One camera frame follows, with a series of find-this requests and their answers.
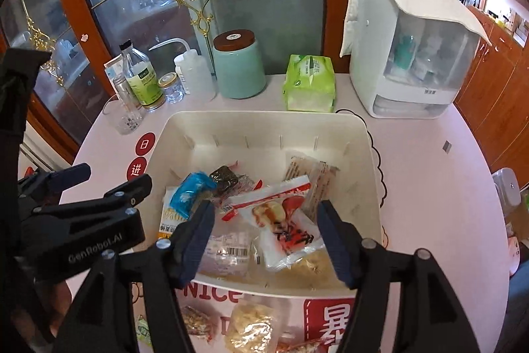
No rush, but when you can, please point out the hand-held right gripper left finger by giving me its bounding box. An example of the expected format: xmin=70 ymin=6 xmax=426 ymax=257
xmin=52 ymin=200 xmax=216 ymax=353

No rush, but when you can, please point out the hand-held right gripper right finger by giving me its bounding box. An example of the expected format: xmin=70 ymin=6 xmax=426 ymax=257
xmin=316 ymin=200 xmax=482 ymax=353

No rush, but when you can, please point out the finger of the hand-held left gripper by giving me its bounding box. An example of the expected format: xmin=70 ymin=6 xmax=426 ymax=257
xmin=31 ymin=173 xmax=153 ymax=218
xmin=17 ymin=163 xmax=92 ymax=205

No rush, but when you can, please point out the white bun packet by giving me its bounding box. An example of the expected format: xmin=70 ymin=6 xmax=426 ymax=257
xmin=193 ymin=212 xmax=266 ymax=280

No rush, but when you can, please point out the blue snack packet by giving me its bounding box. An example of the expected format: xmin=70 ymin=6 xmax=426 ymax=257
xmin=169 ymin=171 xmax=218 ymax=220

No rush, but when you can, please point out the white red picture packet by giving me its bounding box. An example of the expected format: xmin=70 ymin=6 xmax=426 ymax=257
xmin=221 ymin=174 xmax=327 ymax=273

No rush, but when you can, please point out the dark brown snack packet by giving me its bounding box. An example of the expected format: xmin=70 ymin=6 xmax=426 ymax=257
xmin=208 ymin=163 xmax=264 ymax=199

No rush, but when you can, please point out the clear printed wafer packet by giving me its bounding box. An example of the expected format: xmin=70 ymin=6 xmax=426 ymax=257
xmin=283 ymin=152 xmax=342 ymax=214

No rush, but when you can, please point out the white plastic storage bin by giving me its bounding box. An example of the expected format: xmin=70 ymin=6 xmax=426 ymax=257
xmin=142 ymin=111 xmax=383 ymax=300

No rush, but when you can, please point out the clear glass cup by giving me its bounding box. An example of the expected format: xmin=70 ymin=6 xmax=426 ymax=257
xmin=108 ymin=101 xmax=145 ymax=136

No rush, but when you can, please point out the brown candy packet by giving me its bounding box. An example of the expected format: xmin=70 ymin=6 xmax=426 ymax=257
xmin=180 ymin=303 xmax=218 ymax=344

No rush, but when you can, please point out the small clear silver bottle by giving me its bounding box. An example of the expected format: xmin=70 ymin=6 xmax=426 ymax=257
xmin=111 ymin=74 xmax=142 ymax=118

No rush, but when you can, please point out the white blue carton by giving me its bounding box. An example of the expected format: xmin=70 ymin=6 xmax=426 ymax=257
xmin=103 ymin=59 xmax=125 ymax=83

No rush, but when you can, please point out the clear bottle with green label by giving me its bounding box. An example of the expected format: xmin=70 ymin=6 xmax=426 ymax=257
xmin=119 ymin=41 xmax=166 ymax=112

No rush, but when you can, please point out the small jar with gold lid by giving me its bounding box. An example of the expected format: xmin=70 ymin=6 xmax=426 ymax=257
xmin=158 ymin=74 xmax=185 ymax=105

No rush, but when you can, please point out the small white bottle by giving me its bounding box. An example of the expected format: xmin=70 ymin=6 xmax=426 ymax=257
xmin=174 ymin=54 xmax=191 ymax=96

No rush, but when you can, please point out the white wash bottle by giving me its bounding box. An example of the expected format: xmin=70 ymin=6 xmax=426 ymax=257
xmin=149 ymin=39 xmax=218 ymax=102

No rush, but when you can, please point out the green tissue pack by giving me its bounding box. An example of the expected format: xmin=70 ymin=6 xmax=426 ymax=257
xmin=282 ymin=54 xmax=336 ymax=114

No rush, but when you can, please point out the teal canister with brown lid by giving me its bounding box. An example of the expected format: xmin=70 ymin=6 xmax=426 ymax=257
xmin=212 ymin=29 xmax=267 ymax=100

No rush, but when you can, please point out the white clear desktop organizer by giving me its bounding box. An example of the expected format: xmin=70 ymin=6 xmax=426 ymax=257
xmin=349 ymin=0 xmax=482 ymax=119

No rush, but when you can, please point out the wooden cabinet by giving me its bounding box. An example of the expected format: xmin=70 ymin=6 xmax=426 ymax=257
xmin=454 ymin=0 xmax=529 ymax=189

